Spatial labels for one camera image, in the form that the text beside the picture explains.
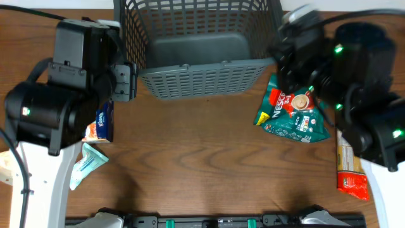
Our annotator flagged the Kleenex tissue multipack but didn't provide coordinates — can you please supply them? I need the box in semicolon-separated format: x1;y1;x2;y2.
82;101;114;144

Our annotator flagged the green Nescafe coffee bag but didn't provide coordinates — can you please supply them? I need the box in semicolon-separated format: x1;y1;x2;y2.
254;74;330;143

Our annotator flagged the grey plastic basket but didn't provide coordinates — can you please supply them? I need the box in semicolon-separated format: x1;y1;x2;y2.
113;0;284;100

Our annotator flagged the beige paper pouch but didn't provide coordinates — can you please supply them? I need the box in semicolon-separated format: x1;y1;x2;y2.
0;150;15;186

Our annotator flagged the red tan pasta packet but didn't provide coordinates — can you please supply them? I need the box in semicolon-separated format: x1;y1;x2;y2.
336;129;370;201

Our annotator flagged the teal wet wipes pack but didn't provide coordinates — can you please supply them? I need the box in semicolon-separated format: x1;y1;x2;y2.
69;142;109;191

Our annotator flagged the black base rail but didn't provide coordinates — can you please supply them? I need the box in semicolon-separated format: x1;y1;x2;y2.
65;205;367;228

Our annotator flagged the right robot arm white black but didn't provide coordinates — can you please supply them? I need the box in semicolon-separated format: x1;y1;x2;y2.
270;22;404;227

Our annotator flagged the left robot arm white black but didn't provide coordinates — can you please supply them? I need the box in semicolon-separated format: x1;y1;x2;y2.
1;58;137;227

